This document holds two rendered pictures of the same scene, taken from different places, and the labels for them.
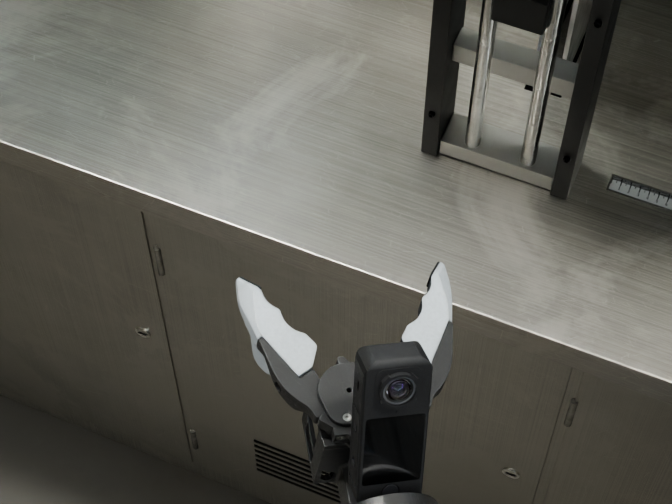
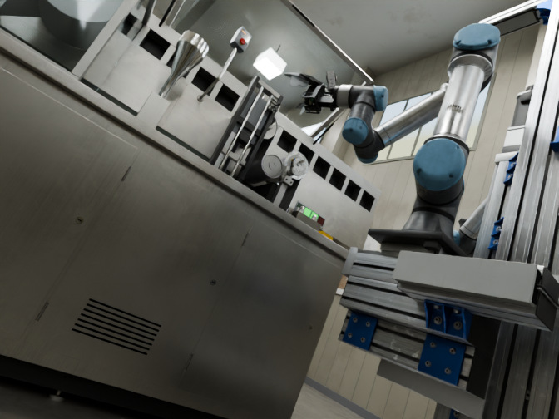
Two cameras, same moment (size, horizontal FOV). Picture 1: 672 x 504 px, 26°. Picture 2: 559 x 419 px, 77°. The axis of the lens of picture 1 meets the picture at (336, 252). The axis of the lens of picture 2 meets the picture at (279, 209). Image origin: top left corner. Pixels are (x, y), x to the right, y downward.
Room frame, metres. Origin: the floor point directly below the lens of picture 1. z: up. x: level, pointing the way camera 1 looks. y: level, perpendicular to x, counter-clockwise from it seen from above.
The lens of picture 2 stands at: (-0.27, 0.73, 0.47)
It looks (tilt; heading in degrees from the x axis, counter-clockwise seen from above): 17 degrees up; 311
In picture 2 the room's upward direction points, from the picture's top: 24 degrees clockwise
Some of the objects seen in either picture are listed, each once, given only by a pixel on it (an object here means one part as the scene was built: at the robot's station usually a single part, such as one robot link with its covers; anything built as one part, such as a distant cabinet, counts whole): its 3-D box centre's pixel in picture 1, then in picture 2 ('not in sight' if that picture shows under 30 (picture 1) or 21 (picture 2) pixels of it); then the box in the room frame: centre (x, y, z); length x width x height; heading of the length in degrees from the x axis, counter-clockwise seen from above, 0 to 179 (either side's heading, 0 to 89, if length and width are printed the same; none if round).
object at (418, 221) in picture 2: not in sight; (427, 231); (0.02, -0.23, 0.87); 0.15 x 0.15 x 0.10
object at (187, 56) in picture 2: not in sight; (160, 97); (1.23, 0.09, 1.18); 0.14 x 0.14 x 0.57
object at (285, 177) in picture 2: not in sight; (280, 193); (0.83, -0.49, 1.05); 0.06 x 0.05 x 0.31; 157
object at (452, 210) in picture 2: not in sight; (438, 194); (0.02, -0.22, 0.98); 0.13 x 0.12 x 0.14; 100
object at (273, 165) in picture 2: not in sight; (261, 169); (1.01, -0.47, 1.17); 0.26 x 0.12 x 0.12; 157
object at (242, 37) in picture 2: not in sight; (241, 39); (1.09, -0.04, 1.66); 0.07 x 0.07 x 0.10; 78
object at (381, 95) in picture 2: not in sight; (368, 99); (0.26, -0.05, 1.21); 0.11 x 0.08 x 0.09; 10
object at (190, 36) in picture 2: not in sight; (192, 46); (1.23, 0.09, 1.50); 0.14 x 0.14 x 0.06
